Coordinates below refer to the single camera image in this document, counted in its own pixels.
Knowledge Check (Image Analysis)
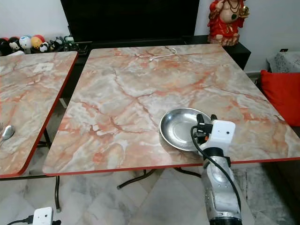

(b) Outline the red cushion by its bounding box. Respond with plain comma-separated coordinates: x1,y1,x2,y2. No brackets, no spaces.
260,69,300,126

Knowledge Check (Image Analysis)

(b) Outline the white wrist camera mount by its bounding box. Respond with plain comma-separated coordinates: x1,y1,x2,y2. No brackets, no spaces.
207,120,236,156
32,207,53,225

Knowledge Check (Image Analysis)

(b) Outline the white blue round figure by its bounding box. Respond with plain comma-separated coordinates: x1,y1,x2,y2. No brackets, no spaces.
20,35,32,53

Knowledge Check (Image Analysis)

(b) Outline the black metal large table frame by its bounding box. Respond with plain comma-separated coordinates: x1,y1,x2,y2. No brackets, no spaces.
117,167,202,189

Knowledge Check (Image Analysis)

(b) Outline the dark grey toy figure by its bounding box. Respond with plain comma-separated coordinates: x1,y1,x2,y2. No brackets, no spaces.
49,37,66,51

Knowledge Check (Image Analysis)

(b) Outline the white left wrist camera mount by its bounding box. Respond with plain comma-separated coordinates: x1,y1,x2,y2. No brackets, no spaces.
32,207,53,225

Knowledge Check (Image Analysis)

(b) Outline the silver metal spoon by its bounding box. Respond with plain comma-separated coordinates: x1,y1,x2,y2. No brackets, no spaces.
0,125,15,143

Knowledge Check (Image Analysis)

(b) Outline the round stainless steel bowl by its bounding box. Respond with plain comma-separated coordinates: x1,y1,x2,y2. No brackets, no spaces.
159,107,211,152

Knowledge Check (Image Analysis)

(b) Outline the red laughing Buddha statue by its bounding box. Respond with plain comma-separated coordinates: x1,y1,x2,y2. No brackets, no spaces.
208,0,250,46

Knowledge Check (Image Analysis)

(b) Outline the black metal small table frame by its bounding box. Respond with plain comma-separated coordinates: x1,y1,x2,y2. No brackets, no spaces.
0,129,61,212

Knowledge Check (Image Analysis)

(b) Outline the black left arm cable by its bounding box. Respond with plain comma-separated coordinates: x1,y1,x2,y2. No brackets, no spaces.
7,216,34,225

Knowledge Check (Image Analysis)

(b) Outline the orange red round figure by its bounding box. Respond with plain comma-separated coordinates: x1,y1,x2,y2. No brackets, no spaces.
31,34,45,50

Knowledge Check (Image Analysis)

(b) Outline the black plush toy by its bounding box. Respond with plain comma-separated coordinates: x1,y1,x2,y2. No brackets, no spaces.
0,37,12,56

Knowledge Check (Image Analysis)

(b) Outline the black white panda toy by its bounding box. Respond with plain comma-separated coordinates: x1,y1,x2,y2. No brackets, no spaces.
9,37,22,52

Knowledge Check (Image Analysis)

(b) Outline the black flat screen television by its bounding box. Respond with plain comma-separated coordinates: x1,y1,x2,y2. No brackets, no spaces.
60,0,200,42

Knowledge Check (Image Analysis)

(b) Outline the green black toy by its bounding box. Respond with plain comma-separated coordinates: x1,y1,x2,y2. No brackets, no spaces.
65,36,79,51

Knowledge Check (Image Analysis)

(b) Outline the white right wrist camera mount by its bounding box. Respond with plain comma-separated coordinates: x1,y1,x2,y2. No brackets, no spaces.
207,120,236,156

